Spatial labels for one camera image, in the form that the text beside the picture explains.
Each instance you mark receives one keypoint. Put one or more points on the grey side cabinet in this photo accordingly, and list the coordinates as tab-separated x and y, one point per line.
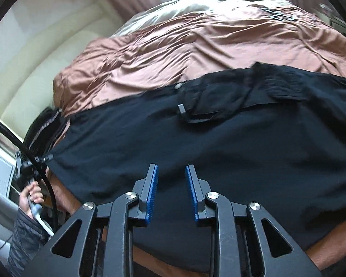
0	167

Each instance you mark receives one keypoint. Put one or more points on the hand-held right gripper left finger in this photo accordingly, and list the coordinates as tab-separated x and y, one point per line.
151	196

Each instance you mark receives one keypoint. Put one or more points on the person's left hand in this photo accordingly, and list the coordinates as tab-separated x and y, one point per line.
27	200

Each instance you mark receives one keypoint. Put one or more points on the person's left forearm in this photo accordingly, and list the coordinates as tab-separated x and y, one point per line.
26	242

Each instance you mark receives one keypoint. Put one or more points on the brown satin blanket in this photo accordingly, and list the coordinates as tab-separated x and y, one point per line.
190	49

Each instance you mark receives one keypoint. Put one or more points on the black pants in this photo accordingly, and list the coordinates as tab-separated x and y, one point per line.
219	135

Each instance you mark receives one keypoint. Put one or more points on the cream padded headboard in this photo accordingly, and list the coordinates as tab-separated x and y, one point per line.
31	63

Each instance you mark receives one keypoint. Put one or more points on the white pillow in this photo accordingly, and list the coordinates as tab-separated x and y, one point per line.
176	11

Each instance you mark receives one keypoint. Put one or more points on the brown fleece bed sheet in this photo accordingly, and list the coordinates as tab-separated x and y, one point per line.
328	254

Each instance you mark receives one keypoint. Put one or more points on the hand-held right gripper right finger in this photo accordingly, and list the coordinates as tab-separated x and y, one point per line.
191	193

